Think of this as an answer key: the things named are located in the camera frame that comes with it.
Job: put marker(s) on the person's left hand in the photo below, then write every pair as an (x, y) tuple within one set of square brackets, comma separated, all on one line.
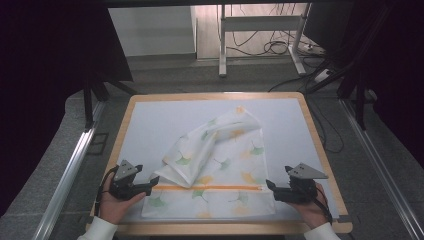
[(111, 208)]

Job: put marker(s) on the white leaf-print zippered fabric bag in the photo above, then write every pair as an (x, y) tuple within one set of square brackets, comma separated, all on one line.
[(230, 156)]

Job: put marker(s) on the aluminium floor rail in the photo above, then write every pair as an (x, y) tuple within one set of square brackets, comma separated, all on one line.
[(383, 173), (66, 173)]

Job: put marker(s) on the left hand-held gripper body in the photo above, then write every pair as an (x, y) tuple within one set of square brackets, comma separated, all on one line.
[(124, 180)]

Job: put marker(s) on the dark curtain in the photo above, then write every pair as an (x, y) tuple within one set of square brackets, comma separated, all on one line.
[(43, 83), (400, 66)]

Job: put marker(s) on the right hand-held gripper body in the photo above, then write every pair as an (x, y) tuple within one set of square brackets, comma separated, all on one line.
[(301, 186)]

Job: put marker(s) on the black metal stand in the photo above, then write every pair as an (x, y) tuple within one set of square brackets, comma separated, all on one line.
[(88, 106), (360, 103)]

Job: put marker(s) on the white desk frame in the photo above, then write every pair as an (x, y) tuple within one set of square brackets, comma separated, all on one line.
[(260, 23)]

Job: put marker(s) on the wooden-edged table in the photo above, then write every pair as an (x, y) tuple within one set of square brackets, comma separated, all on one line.
[(213, 96)]

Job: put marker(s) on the person's right hand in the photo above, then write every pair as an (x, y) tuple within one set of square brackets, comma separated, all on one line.
[(311, 213)]

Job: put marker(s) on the white cabinet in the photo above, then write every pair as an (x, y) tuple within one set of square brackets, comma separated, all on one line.
[(153, 30)]

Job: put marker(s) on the white power strip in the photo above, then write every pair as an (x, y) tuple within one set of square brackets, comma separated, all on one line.
[(322, 75)]

